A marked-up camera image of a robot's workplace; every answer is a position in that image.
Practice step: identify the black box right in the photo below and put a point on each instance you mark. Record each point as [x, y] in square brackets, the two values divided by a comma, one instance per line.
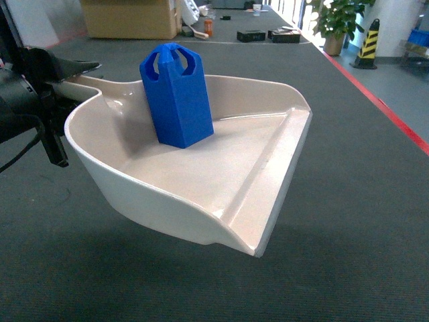
[284, 36]

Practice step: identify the yellow black traffic cone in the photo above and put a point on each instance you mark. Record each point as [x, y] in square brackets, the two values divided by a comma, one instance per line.
[365, 59]

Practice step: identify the beige plastic dustpan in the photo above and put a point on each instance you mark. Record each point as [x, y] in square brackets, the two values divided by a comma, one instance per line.
[226, 189]

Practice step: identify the white paper cup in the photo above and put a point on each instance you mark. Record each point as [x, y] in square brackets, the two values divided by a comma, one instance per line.
[256, 9]

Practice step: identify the potted green plant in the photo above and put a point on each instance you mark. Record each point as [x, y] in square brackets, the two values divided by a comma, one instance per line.
[334, 20]

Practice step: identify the orange can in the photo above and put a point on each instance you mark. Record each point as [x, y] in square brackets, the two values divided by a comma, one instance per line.
[208, 27]

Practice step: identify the black box left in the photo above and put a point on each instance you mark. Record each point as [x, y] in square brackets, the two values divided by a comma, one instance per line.
[248, 36]

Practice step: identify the blue plastic part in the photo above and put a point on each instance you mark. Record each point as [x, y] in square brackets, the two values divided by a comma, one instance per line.
[175, 87]

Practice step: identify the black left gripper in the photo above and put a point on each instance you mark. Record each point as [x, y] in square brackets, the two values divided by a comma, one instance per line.
[26, 105]

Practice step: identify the black box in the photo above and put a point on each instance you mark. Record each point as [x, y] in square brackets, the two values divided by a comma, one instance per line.
[248, 36]
[284, 36]

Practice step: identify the hand brush wooden handle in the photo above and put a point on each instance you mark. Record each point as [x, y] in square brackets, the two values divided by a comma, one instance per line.
[189, 31]

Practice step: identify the large cardboard box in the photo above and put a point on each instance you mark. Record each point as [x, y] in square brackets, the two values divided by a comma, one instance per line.
[141, 20]

